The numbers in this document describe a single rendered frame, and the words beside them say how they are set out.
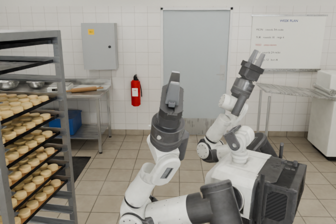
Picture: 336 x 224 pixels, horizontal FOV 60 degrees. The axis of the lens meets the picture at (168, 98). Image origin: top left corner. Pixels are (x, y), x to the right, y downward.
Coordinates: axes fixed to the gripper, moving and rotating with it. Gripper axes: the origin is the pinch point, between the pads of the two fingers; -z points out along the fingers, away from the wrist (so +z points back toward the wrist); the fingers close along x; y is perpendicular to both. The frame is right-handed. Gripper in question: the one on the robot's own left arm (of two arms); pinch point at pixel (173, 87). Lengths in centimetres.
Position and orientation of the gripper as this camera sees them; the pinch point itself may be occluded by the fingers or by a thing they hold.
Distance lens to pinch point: 69.7
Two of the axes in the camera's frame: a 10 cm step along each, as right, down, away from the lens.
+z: -1.2, 7.9, 6.0
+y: 9.9, 1.3, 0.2
